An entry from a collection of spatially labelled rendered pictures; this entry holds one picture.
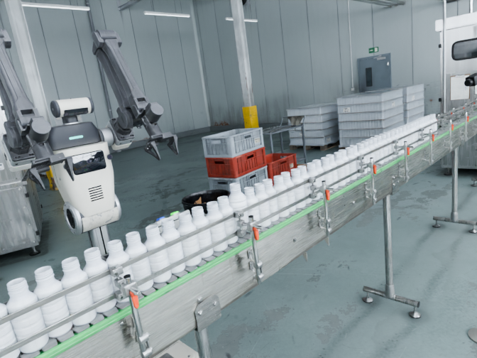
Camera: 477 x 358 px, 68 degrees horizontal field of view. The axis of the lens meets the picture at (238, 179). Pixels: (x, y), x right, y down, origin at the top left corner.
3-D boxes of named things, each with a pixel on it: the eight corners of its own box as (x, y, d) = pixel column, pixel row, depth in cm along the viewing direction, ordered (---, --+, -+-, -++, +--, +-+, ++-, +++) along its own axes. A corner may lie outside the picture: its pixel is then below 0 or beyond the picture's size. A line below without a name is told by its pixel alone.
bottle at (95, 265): (121, 305, 94) (107, 248, 91) (98, 317, 90) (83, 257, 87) (111, 298, 99) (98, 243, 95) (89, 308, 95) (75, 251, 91)
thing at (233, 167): (236, 178, 368) (233, 158, 363) (206, 177, 393) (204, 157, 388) (267, 165, 413) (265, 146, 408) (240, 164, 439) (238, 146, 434)
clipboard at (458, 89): (469, 99, 461) (470, 73, 454) (449, 100, 477) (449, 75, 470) (470, 99, 463) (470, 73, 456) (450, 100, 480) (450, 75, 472)
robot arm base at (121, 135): (108, 120, 172) (118, 141, 170) (113, 111, 166) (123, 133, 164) (125, 117, 178) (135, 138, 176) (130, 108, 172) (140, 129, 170)
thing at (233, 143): (233, 158, 362) (230, 136, 357) (203, 158, 387) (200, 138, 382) (265, 146, 408) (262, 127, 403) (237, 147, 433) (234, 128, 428)
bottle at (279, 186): (280, 212, 149) (276, 174, 146) (292, 214, 145) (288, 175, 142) (272, 217, 145) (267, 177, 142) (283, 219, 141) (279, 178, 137)
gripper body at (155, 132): (172, 135, 154) (164, 121, 156) (152, 139, 147) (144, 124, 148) (166, 143, 159) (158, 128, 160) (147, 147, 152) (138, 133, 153)
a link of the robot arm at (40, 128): (40, 118, 130) (14, 122, 124) (45, 100, 121) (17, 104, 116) (53, 147, 128) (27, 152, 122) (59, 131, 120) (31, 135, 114)
